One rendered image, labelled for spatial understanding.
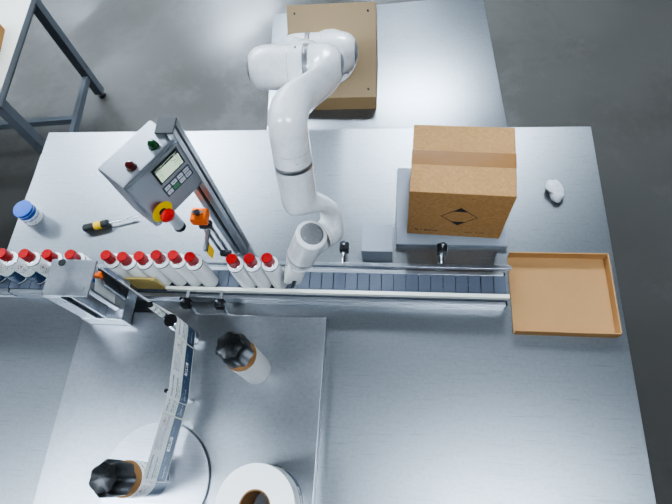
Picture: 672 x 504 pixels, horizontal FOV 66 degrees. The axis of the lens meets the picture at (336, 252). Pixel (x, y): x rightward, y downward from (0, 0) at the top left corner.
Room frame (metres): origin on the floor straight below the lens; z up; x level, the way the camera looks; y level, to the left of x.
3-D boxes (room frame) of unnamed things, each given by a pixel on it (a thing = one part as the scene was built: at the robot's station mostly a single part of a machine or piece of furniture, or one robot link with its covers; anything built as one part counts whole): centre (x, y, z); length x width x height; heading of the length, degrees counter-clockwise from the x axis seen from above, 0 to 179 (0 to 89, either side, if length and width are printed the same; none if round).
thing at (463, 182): (0.81, -0.43, 0.99); 0.30 x 0.24 x 0.27; 71
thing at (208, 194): (0.84, 0.31, 1.17); 0.04 x 0.04 x 0.67; 74
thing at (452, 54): (1.41, -0.32, 0.81); 0.90 x 0.90 x 0.04; 79
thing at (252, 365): (0.40, 0.31, 1.03); 0.09 x 0.09 x 0.30
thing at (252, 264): (0.67, 0.25, 0.98); 0.05 x 0.05 x 0.20
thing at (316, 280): (0.69, 0.31, 0.86); 1.65 x 0.08 x 0.04; 74
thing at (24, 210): (1.17, 1.07, 0.87); 0.07 x 0.07 x 0.07
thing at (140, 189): (0.80, 0.39, 1.38); 0.17 x 0.10 x 0.19; 129
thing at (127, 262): (0.77, 0.62, 0.98); 0.05 x 0.05 x 0.20
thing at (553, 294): (0.42, -0.65, 0.85); 0.30 x 0.26 x 0.04; 74
